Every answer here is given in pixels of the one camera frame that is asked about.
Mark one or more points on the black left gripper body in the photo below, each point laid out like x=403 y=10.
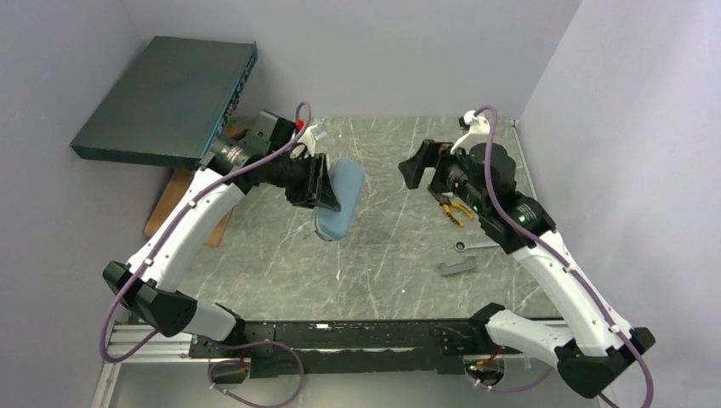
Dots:
x=310 y=180

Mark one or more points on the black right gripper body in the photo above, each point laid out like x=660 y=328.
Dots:
x=430 y=166

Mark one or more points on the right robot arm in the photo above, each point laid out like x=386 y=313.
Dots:
x=596 y=345

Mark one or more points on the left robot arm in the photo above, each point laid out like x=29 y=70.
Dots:
x=276 y=152

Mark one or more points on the silver ratchet wrench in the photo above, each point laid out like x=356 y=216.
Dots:
x=463 y=246

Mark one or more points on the yellow handled pliers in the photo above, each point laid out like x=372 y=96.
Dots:
x=450 y=207

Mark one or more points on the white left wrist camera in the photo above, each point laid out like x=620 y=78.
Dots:
x=309 y=143

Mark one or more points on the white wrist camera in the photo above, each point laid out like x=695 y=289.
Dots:
x=309 y=143
x=475 y=128

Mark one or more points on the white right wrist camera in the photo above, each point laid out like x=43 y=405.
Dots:
x=475 y=128

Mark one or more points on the grey plastic bracket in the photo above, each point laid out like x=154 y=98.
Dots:
x=469 y=263

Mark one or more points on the dark network switch box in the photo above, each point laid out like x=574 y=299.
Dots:
x=169 y=104

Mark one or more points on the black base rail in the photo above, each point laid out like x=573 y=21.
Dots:
x=355 y=346

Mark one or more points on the aluminium frame rail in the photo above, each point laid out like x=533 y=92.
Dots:
x=158 y=349

